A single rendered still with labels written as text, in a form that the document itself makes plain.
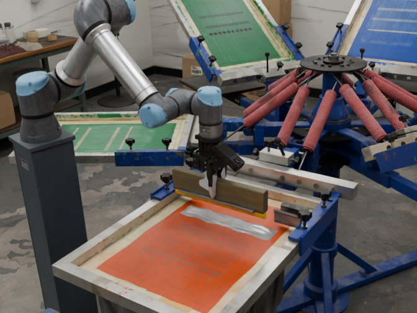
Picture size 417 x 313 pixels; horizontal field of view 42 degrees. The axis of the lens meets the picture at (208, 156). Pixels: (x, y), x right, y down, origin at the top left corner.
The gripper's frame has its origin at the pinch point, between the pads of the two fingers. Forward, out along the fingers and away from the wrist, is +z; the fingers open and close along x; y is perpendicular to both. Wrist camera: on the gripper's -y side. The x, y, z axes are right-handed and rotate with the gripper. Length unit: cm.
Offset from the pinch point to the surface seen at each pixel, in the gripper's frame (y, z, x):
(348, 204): 24, 109, -205
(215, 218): 3.6, 12.9, -3.4
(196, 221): 9.2, 13.6, 0.4
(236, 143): 37, 17, -73
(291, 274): 9, 86, -79
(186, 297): -12.1, 13.6, 35.8
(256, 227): -11.2, 13.1, -6.0
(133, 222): 25.2, 11.3, 15.3
